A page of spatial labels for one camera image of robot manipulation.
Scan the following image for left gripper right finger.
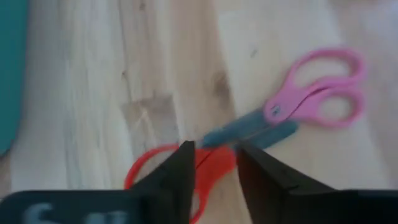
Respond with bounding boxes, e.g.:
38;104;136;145
238;142;333;224

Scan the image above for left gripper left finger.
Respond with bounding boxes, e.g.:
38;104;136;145
132;140;196;224

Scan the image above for red-handled scissors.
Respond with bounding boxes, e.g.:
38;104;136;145
123;142;237;224

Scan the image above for pink-handled scissors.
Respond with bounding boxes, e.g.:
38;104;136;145
201;47;367;150

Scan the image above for teal plastic bin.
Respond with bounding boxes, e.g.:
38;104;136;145
0;0;31;157

